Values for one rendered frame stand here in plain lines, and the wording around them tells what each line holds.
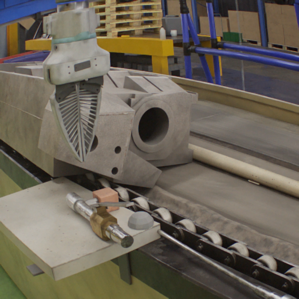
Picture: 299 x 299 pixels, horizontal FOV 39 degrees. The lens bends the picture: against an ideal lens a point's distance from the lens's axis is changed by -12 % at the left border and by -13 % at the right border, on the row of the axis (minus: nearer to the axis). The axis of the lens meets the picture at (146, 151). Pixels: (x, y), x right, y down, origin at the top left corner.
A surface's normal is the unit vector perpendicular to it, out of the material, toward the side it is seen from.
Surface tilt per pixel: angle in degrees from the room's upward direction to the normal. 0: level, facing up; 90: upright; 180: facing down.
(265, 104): 90
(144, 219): 52
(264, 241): 44
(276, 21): 90
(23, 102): 80
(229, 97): 91
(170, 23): 90
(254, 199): 0
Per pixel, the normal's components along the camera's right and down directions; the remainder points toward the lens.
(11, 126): -0.80, 0.07
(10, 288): -0.06, -0.94
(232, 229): -0.60, -0.43
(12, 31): 0.60, 0.23
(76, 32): -0.44, 0.32
